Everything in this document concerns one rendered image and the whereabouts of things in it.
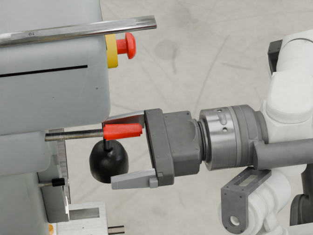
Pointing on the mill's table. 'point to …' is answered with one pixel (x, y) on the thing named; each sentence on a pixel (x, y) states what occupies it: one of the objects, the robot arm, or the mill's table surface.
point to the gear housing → (24, 153)
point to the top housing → (52, 69)
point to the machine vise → (85, 219)
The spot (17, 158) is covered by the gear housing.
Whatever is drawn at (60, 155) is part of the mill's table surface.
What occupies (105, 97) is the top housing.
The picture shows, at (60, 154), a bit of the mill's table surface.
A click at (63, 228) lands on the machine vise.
